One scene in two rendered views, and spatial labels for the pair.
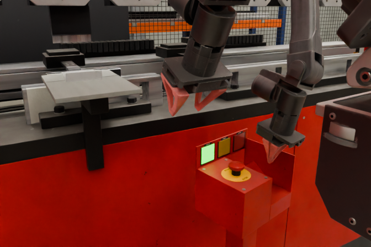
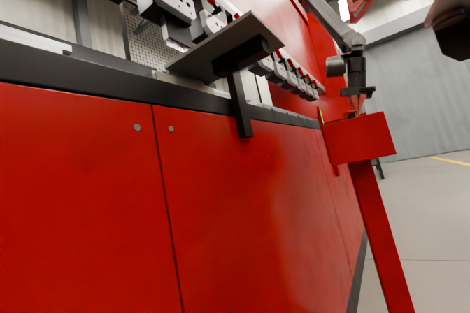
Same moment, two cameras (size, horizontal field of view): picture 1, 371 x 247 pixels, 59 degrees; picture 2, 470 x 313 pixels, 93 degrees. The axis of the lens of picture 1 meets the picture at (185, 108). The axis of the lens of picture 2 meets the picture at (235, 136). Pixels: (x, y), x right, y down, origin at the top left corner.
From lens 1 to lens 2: 0.76 m
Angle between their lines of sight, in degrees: 38
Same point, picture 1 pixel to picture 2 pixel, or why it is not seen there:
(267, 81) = (336, 60)
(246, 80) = not seen: hidden behind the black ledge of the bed
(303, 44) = (350, 31)
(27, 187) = (198, 147)
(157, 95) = not seen: hidden behind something
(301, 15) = (338, 23)
